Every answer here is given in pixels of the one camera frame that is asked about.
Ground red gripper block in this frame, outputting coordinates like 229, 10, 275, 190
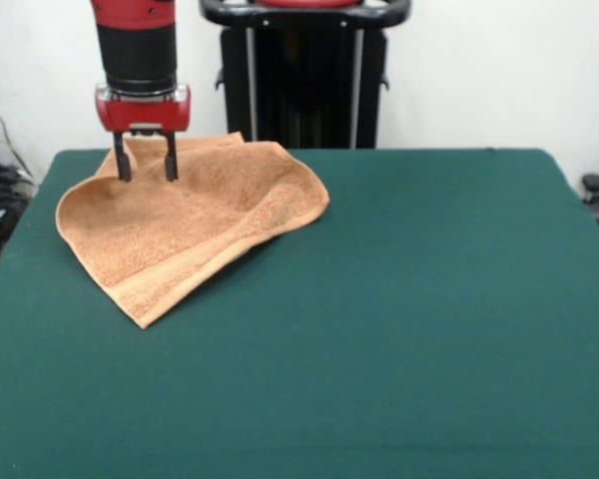
94, 82, 195, 184

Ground tan terry towel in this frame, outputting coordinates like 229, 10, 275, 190
54, 131, 331, 331

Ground dark green table cloth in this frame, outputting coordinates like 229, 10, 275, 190
0, 147, 599, 479

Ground black cable bundle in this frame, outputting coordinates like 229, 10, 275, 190
0, 163, 37, 207

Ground grey wall cables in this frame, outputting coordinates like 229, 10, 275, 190
0, 91, 36, 187

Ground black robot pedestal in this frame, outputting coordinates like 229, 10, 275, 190
198, 0, 412, 151

